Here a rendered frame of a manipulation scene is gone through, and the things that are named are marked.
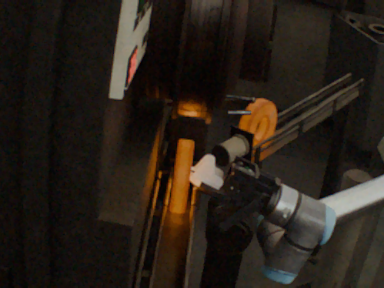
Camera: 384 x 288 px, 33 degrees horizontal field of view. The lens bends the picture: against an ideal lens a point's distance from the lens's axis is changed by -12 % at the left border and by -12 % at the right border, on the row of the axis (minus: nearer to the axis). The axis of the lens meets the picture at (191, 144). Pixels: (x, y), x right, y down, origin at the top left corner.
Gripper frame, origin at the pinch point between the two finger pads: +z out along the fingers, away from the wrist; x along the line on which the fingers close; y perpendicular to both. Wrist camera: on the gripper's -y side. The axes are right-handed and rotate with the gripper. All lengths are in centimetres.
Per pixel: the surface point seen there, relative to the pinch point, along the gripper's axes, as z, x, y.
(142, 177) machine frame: 10.2, 31.1, 9.8
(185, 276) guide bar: -4.7, 32.3, -4.7
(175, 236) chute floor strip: -2.7, 11.9, -8.8
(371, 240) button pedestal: -82, -64, -23
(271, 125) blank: -22, -48, 3
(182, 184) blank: 0.3, 7.6, 0.8
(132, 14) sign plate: 23, 47, 39
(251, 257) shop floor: -51, -91, -62
